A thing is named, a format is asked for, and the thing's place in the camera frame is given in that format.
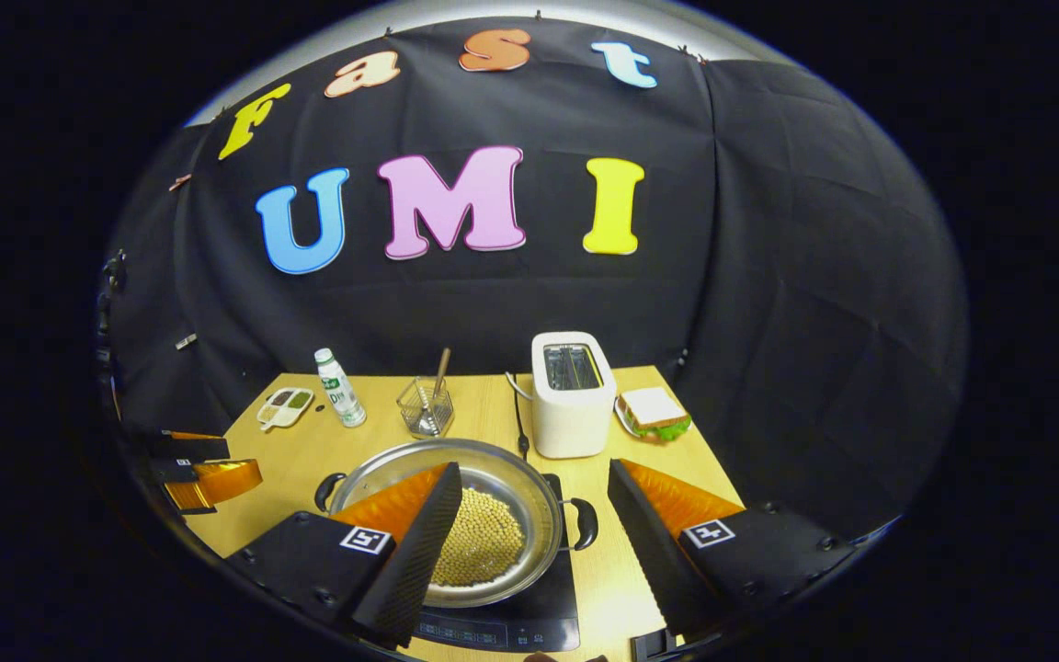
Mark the sandwich with lettuce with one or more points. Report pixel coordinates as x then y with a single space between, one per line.
651 409

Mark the white divided bean dish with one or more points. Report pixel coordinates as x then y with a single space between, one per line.
285 408

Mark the small pink clip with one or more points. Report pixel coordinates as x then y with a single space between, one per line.
179 182

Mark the small silver clip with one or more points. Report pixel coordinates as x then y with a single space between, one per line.
185 341

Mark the white drink bottle green label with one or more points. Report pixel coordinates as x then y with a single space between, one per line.
342 395

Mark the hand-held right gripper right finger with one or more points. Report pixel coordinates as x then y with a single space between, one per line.
654 570

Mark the black backdrop cloth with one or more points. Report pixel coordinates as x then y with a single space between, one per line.
768 276

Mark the black induction cooktop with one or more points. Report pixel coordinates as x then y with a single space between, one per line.
529 625

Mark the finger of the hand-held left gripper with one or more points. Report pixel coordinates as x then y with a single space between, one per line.
226 480
194 450

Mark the stainless steel pot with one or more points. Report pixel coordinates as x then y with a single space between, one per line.
511 478

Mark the white toaster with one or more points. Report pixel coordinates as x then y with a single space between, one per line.
571 414

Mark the pile of yellow soybeans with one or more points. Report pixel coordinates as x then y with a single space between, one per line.
483 542

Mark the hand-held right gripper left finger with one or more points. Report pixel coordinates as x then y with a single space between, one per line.
419 561

